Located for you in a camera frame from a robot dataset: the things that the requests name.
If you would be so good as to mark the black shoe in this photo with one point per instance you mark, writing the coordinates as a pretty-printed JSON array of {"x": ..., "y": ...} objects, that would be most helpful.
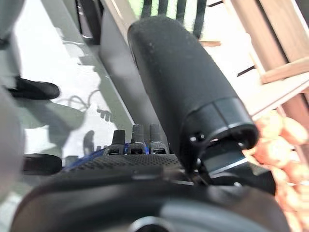
[{"x": 36, "y": 90}]

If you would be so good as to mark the light wooden shelf rack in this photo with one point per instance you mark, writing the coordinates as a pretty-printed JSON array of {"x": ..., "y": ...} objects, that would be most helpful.
[{"x": 277, "y": 60}]

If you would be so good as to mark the black round foot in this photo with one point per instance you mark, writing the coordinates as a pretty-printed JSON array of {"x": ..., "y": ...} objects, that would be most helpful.
[{"x": 42, "y": 164}]

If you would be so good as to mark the dark metal post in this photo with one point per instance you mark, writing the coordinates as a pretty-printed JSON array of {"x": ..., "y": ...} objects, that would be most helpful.
[{"x": 89, "y": 19}]

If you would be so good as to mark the grey metal cabinet panel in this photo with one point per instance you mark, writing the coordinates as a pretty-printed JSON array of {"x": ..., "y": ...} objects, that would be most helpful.
[{"x": 120, "y": 72}]

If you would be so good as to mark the green black striped crate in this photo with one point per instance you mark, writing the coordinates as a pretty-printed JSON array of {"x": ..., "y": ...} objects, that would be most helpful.
[{"x": 169, "y": 7}]

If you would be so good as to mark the grey trouser leg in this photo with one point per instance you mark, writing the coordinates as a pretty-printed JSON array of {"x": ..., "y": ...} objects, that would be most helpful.
[{"x": 9, "y": 21}]

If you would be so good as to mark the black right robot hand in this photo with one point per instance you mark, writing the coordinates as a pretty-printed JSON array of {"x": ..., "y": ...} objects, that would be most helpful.
[{"x": 178, "y": 79}]

